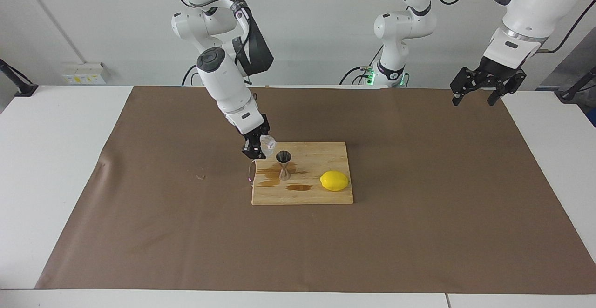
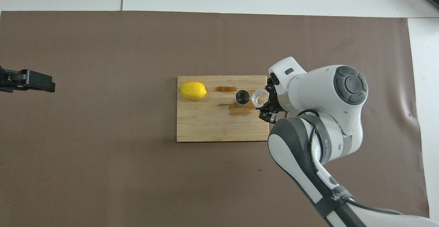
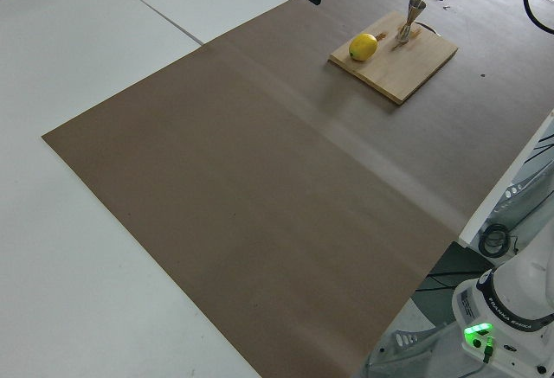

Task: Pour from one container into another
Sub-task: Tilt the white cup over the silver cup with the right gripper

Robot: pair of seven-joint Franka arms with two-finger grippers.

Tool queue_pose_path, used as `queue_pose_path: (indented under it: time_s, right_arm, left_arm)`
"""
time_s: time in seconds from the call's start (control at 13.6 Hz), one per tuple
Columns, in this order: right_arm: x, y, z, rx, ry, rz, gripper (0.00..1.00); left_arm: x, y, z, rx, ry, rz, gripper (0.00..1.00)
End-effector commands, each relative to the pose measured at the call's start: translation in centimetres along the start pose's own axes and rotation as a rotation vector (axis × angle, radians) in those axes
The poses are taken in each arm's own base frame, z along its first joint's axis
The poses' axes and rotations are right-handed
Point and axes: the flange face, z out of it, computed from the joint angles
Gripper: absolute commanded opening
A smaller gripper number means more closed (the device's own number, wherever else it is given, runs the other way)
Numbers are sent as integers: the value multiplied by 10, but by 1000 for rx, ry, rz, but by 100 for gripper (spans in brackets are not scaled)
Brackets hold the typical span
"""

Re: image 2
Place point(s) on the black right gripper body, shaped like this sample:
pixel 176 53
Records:
pixel 276 105

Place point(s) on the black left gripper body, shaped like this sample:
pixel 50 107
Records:
pixel 10 81

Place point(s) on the clear faceted glass cup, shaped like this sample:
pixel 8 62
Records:
pixel 260 97

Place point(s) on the steel double jigger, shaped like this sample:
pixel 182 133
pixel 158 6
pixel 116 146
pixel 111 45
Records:
pixel 242 97

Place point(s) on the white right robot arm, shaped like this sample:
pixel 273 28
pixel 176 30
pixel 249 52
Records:
pixel 319 93

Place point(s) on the wooden cutting board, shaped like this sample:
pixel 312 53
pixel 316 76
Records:
pixel 205 124

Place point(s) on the yellow lemon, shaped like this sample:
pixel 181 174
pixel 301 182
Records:
pixel 193 90

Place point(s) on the brown paper table mat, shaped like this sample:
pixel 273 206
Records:
pixel 137 179

